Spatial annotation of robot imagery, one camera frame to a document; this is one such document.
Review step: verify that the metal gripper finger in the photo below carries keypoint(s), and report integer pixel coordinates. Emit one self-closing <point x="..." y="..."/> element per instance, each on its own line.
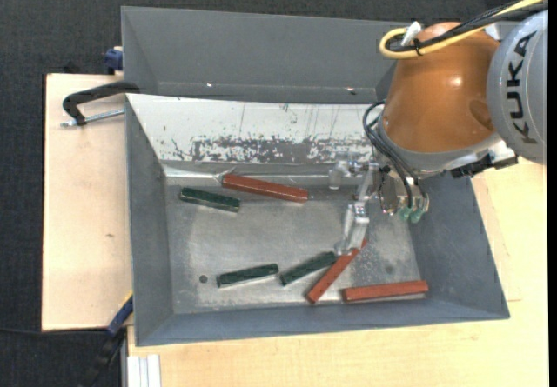
<point x="335" y="178"/>
<point x="356" y="228"/>

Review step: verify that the red-brown flat block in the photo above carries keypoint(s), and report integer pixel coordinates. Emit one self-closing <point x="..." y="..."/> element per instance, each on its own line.
<point x="330" y="276"/>
<point x="385" y="291"/>
<point x="265" y="188"/>

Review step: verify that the dark green flat block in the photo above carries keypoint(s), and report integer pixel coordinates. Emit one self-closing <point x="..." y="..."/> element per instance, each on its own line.
<point x="306" y="268"/>
<point x="247" y="275"/>
<point x="210" y="199"/>

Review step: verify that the grey metal bin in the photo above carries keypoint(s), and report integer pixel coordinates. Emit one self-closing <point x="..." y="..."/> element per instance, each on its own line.
<point x="261" y="237"/>

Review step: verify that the pale wood board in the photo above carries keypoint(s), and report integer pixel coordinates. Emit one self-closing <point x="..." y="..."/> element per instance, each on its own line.
<point x="85" y="202"/>

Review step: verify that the black cylinder on white bracket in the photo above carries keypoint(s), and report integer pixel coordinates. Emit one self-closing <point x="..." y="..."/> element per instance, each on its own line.
<point x="472" y="168"/>

